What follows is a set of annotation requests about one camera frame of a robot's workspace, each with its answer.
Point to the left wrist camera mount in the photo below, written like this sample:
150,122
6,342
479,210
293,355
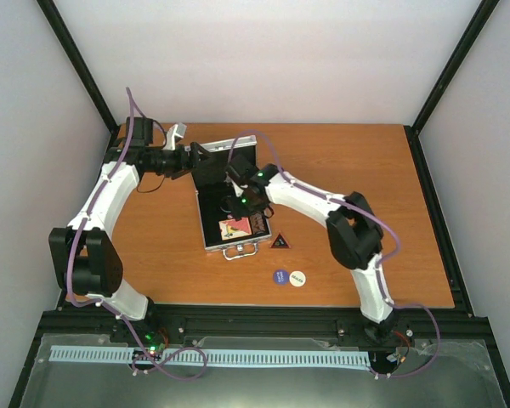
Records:
174,135

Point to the white dealer button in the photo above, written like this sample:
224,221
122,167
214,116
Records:
297,278

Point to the playing card deck box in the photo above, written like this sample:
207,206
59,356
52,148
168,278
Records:
231,229

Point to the aluminium poker case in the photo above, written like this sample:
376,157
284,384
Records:
212,187

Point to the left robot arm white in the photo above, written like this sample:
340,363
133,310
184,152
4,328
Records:
86,264

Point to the black aluminium frame rail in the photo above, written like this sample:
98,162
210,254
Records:
343,327

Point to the blue small blind button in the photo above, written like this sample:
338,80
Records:
281,277

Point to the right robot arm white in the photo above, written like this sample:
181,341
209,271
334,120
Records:
354,233

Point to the triangular all-in button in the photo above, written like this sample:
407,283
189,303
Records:
280,242

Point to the light blue cable duct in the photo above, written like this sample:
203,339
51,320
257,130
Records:
215,358

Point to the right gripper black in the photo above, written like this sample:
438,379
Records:
238,212

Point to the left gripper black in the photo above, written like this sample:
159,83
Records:
185,166

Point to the orange 100 chip stack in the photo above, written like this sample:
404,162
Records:
258,224

